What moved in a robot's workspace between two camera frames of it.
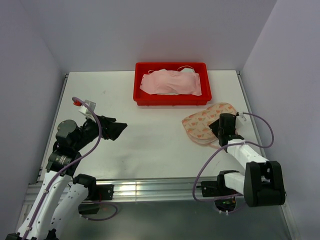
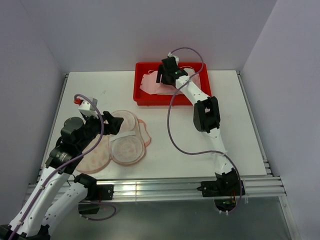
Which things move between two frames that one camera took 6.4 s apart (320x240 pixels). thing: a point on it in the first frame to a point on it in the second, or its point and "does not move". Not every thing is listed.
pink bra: x=163 y=81 does not move
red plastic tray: x=144 y=98 does not move
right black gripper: x=214 y=126 to x=161 y=71
